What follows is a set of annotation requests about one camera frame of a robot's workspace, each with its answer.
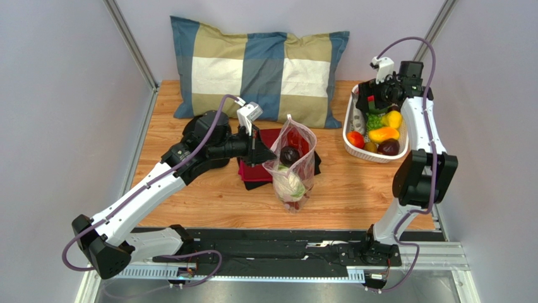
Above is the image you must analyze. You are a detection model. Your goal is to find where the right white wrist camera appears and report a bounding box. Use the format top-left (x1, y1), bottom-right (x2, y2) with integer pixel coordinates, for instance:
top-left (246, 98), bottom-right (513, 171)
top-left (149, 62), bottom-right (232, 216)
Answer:
top-left (370, 57), bottom-right (395, 84)

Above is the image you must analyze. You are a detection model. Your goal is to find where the dark purple toy plum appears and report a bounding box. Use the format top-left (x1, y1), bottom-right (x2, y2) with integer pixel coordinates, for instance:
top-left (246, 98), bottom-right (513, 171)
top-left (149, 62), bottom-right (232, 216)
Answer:
top-left (279, 146), bottom-right (301, 167)

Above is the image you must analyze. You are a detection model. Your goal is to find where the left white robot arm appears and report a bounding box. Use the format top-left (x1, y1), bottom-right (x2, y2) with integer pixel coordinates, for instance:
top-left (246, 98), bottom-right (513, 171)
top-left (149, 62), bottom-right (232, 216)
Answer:
top-left (71, 105), bottom-right (276, 280)

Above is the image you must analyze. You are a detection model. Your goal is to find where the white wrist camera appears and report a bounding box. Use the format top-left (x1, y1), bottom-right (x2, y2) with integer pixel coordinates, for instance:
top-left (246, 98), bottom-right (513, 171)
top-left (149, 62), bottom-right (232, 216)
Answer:
top-left (370, 57), bottom-right (395, 84)
top-left (235, 99), bottom-right (263, 136)

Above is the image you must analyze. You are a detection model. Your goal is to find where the orange toy fruit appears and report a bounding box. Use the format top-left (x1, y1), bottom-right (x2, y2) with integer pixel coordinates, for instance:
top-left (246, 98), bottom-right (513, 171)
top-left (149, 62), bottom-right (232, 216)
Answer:
top-left (363, 141), bottom-right (378, 153)

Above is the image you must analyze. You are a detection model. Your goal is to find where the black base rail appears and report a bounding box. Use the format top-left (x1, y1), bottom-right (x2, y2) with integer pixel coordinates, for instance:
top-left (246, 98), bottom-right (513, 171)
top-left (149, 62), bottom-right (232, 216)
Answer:
top-left (134, 227), bottom-right (446, 279)

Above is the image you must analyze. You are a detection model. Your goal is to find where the blue beige checked pillow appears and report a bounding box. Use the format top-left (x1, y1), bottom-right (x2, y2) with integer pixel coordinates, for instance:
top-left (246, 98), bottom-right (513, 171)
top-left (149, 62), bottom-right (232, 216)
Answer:
top-left (170, 16), bottom-right (350, 129)

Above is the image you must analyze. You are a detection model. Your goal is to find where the dark red folded cloth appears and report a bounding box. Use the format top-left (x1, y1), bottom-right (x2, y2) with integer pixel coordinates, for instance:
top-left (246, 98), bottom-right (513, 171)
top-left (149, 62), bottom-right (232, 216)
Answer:
top-left (237, 128), bottom-right (314, 182)

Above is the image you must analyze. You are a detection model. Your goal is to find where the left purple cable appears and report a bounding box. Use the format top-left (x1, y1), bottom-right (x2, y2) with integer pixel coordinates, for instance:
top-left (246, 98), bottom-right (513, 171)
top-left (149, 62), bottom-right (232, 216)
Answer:
top-left (62, 93), bottom-right (244, 288)

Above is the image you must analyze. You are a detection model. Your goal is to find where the orange yellow toy mango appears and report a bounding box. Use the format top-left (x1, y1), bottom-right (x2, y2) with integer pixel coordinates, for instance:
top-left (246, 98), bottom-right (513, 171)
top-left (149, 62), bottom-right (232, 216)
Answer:
top-left (368, 126), bottom-right (400, 144)

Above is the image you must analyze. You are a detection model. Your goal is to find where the black cap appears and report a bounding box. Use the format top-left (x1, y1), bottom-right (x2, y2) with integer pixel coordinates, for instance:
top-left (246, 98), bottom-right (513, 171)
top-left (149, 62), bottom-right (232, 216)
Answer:
top-left (181, 112), bottom-right (231, 145)

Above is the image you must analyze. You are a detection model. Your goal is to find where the clear zip top bag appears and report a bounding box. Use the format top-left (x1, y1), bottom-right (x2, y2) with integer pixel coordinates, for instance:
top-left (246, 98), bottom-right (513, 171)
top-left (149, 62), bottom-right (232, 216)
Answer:
top-left (263, 114), bottom-right (318, 214)

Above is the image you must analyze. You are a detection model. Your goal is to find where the toy cauliflower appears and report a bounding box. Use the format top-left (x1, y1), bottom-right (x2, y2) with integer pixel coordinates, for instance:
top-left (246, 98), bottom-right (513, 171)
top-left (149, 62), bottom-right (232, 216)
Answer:
top-left (273, 165), bottom-right (307, 202)

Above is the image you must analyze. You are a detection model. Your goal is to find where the green toy broccoli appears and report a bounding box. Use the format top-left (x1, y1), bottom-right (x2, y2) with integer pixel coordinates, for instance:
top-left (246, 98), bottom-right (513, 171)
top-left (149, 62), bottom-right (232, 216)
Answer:
top-left (366, 113), bottom-right (383, 131)

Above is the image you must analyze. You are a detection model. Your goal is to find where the black folded cloth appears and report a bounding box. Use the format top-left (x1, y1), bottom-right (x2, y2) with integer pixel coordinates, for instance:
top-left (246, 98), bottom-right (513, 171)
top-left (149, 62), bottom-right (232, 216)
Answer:
top-left (243, 145), bottom-right (323, 191)

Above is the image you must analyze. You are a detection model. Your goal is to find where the grey toy fish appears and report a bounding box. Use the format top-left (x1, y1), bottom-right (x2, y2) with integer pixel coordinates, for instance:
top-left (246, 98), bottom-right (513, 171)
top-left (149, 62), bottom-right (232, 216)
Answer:
top-left (351, 98), bottom-right (367, 135)

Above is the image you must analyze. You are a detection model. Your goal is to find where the white plastic basket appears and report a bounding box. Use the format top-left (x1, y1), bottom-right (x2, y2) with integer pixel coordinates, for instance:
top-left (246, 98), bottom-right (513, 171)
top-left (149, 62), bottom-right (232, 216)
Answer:
top-left (342, 84), bottom-right (410, 163)

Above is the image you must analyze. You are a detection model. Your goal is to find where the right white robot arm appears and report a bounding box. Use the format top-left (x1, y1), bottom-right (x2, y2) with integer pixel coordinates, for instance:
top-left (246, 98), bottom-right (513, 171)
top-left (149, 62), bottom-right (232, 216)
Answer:
top-left (356, 57), bottom-right (458, 265)

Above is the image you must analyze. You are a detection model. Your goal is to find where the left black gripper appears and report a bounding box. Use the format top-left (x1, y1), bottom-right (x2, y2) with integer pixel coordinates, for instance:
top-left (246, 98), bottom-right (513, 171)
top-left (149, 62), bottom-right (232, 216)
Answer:
top-left (208, 124), bottom-right (277, 168)

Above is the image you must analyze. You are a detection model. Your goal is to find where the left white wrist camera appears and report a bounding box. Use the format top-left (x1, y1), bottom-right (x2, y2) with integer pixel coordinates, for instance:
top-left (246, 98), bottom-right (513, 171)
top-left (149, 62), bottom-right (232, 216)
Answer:
top-left (235, 99), bottom-right (263, 136)

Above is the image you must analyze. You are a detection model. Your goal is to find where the dark purple toy fruit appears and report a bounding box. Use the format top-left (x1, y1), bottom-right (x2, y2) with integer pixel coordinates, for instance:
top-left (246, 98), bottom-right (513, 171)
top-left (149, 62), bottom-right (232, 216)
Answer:
top-left (377, 139), bottom-right (400, 156)

